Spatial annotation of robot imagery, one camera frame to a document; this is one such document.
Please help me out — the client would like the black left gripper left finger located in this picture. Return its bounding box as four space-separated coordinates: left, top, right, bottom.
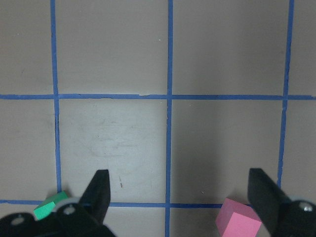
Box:
0 170 115 237

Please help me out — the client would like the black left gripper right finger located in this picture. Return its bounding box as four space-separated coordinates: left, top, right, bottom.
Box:
247 168 316 237

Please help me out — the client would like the green foam cube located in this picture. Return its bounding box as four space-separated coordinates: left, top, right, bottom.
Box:
33 191 68 220

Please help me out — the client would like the pink foam cube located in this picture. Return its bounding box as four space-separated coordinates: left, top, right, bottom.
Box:
215 198 262 237

